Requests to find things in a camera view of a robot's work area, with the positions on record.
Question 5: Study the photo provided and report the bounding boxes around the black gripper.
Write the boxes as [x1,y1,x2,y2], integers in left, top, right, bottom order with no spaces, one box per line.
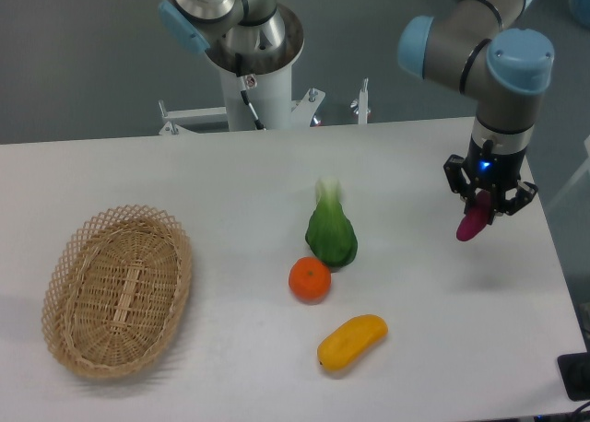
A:
[443,138,537,220]

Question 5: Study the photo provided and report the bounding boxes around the purple sweet potato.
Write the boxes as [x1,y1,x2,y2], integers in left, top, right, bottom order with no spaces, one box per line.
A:
[455,191,491,241]

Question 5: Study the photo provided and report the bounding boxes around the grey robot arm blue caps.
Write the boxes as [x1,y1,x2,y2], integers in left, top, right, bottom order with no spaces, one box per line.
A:
[397,0,555,224]

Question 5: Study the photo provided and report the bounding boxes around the second grey robot arm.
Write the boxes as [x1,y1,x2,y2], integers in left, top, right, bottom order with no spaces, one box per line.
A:
[158,0,285,55]

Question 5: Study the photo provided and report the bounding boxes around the green bok choy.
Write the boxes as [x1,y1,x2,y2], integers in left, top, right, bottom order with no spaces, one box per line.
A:
[305,179,358,268]

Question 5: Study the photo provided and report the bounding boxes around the black device at table edge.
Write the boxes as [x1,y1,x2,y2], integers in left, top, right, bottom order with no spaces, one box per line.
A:
[557,352,589,402]

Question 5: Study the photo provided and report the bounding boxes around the orange mandarin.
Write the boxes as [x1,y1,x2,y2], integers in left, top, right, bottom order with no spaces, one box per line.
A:
[289,256,332,302]

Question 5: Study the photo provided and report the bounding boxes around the yellow mango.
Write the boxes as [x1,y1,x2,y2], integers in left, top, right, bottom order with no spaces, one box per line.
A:
[316,314,389,372]

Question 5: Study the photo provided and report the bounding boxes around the woven wicker basket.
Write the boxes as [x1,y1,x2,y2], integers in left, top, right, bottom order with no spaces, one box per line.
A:
[41,205,193,380]

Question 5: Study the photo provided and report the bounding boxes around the white table clamp bracket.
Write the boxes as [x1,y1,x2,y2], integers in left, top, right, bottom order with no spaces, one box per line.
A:
[349,77,371,124]

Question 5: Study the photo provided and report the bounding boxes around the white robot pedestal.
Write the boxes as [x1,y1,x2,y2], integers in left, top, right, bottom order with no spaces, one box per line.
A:
[159,4,325,135]

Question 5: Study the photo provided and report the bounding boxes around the black cable on pedestal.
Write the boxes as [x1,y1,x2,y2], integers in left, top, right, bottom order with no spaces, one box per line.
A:
[234,53,267,131]

